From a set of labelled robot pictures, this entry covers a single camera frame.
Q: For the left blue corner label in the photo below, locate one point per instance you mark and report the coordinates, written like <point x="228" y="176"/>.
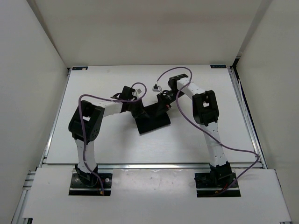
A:
<point x="80" y="68"/>

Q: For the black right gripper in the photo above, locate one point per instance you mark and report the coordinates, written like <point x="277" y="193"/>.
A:
<point x="164" y="105"/>

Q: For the blue corner label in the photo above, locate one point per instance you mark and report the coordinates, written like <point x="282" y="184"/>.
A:
<point x="80" y="68"/>
<point x="218" y="66"/>

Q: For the right blue corner label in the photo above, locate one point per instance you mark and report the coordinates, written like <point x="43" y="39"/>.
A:
<point x="218" y="66"/>

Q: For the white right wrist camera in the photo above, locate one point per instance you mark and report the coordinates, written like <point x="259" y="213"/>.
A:
<point x="156" y="88"/>

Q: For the aluminium front rail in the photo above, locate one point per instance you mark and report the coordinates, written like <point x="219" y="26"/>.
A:
<point x="154" y="166"/>

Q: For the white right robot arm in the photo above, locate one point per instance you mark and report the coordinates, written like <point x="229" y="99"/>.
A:
<point x="205" y="113"/>

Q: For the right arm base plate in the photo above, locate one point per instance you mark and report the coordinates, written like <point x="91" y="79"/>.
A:
<point x="216" y="184"/>

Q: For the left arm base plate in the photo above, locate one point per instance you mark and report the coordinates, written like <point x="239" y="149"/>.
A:
<point x="87" y="184"/>

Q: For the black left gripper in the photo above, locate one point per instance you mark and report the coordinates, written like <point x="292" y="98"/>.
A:
<point x="140" y="112"/>

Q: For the black skirt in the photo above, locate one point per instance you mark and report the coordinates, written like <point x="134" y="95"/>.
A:
<point x="153" y="122"/>

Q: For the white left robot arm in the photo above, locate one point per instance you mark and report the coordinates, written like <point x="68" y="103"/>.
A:
<point x="86" y="122"/>

